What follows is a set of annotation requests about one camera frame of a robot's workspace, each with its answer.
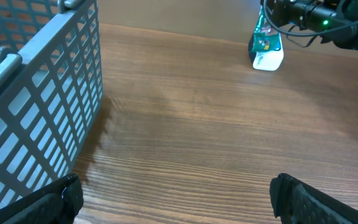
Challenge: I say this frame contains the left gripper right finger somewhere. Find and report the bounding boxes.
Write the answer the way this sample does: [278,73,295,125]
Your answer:
[269,173,358,224]

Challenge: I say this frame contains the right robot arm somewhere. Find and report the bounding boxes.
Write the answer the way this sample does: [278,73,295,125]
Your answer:
[260,0,358,51]

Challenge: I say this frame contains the grey plastic shopping basket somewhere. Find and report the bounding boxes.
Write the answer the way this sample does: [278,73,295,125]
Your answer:
[0,0,103,209]

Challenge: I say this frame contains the white barcode scanner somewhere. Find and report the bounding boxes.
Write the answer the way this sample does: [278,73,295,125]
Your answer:
[248,34,284,72]

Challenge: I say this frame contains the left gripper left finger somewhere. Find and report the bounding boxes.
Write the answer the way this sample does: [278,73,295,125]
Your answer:
[0,174,84,224]

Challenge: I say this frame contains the right camera black cable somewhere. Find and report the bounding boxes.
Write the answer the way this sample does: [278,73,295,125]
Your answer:
[262,0,358,48]

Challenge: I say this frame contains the green 3M gloves packet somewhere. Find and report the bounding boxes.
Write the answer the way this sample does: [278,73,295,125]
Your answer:
[250,7,282,52]

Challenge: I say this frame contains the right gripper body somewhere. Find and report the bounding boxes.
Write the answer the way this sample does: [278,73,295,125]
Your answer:
[260,0,291,27]

